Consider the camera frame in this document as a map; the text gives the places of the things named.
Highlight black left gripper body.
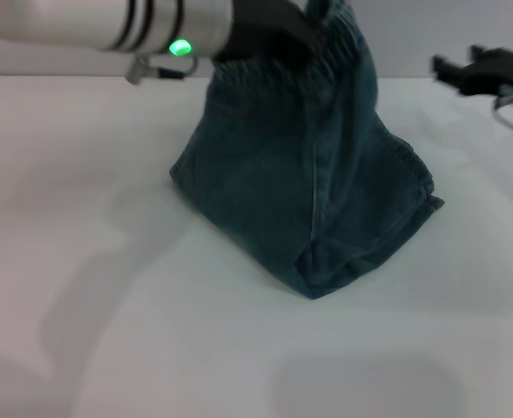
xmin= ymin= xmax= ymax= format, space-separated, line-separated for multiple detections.
xmin=212 ymin=0 xmax=327 ymax=69

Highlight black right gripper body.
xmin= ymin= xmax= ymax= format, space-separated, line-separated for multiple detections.
xmin=456 ymin=48 xmax=513 ymax=99

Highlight blue denim shorts with cartoon print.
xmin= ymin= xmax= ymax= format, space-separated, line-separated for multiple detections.
xmin=168 ymin=0 xmax=446 ymax=301

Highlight white tablecloth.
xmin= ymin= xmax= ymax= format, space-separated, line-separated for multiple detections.
xmin=0 ymin=74 xmax=513 ymax=418

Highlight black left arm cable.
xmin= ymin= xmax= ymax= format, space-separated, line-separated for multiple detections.
xmin=151 ymin=54 xmax=201 ymax=82

